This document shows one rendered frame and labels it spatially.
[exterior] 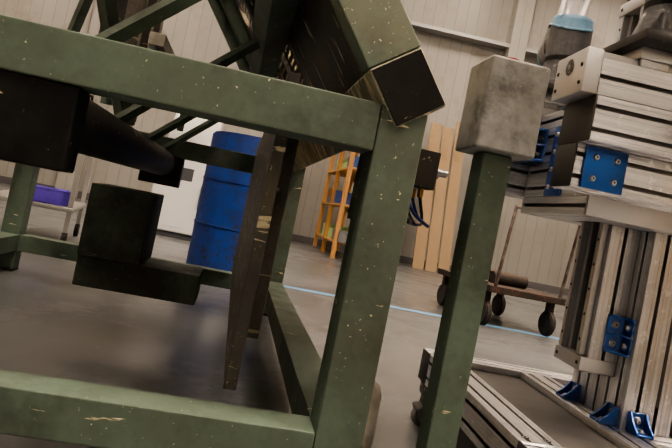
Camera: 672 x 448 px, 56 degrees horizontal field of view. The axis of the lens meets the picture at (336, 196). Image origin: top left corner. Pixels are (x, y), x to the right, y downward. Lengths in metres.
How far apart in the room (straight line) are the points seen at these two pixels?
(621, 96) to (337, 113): 0.56
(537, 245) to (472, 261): 10.80
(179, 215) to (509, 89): 5.87
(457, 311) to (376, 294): 0.17
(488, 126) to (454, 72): 10.52
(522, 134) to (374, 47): 0.33
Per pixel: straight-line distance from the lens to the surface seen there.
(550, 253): 12.15
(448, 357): 1.26
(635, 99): 1.38
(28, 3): 12.27
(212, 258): 4.41
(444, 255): 10.58
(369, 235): 1.16
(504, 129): 1.24
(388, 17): 1.20
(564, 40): 1.92
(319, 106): 1.15
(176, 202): 6.90
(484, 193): 1.25
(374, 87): 1.18
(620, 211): 1.50
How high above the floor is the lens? 0.57
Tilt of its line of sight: 2 degrees up
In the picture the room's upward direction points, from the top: 12 degrees clockwise
